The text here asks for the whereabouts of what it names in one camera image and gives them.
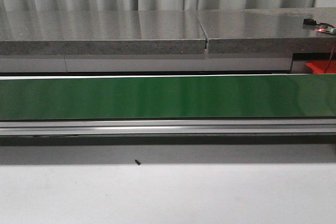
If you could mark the green circuit board red LED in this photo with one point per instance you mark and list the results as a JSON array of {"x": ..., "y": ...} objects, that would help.
[{"x": 326, "y": 29}]

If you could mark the black sensor module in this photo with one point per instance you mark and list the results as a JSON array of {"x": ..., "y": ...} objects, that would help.
[{"x": 309, "y": 22}]

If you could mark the grey stone slab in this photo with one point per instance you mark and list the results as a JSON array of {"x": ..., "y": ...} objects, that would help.
[
  {"x": 266, "y": 30},
  {"x": 101, "y": 33}
]

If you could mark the grey stone slab right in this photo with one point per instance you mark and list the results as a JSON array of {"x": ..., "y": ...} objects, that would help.
[{"x": 266, "y": 30}]

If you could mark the grey stone slab left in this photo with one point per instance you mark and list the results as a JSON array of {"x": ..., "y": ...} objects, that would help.
[{"x": 101, "y": 33}]

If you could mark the red plastic bin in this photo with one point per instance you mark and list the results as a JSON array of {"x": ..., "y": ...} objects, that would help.
[{"x": 321, "y": 66}]

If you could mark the green conveyor belt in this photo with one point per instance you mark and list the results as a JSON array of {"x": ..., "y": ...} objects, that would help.
[{"x": 256, "y": 96}]

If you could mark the aluminium conveyor front rail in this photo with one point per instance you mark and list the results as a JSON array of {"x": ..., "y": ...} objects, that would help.
[{"x": 158, "y": 126}]

